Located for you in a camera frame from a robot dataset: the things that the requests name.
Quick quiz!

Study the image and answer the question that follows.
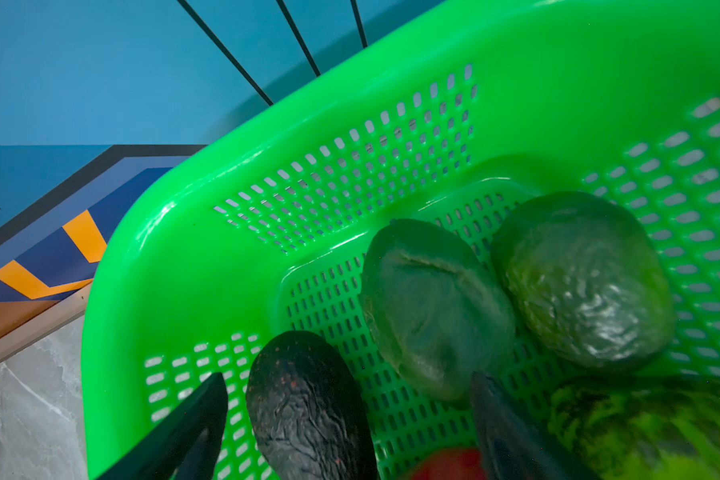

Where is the green plastic mesh basket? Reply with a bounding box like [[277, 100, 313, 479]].
[[81, 1, 720, 479]]

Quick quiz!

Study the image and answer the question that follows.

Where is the dark purple black fruit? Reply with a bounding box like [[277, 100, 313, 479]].
[[245, 331, 379, 479]]

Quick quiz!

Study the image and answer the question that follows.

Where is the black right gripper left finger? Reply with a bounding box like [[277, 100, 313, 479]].
[[100, 372, 228, 479]]

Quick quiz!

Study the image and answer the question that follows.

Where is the green avocado fruit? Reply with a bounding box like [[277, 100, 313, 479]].
[[490, 191, 677, 373]]

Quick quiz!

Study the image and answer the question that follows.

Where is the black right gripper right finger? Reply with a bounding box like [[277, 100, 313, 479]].
[[470, 372, 598, 479]]

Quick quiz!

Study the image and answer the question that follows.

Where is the green lime fruit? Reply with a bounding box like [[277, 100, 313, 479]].
[[548, 375, 720, 479]]

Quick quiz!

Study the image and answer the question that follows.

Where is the pink dragon fruit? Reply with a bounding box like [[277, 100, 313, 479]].
[[402, 448, 488, 480]]

